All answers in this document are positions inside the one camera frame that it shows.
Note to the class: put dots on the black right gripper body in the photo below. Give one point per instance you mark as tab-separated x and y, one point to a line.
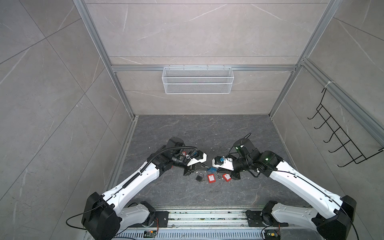
233	174

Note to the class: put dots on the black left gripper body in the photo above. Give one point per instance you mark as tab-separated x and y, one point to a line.
189	170

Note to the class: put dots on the red padlock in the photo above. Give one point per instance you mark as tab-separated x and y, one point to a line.
211	178
227	177

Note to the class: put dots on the small black padlock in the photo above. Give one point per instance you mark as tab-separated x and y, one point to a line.
200	177

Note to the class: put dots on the blue padlock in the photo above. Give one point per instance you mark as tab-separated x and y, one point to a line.
212	170

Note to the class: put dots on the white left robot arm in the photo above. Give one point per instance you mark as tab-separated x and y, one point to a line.
107	215

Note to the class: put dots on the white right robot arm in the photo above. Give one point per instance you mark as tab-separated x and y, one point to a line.
329	214

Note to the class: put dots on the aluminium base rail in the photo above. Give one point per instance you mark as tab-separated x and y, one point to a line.
214	224

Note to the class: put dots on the white wire mesh basket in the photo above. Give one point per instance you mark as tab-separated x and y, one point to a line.
197	80

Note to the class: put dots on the black wire hook rack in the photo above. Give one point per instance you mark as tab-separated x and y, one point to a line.
340	134

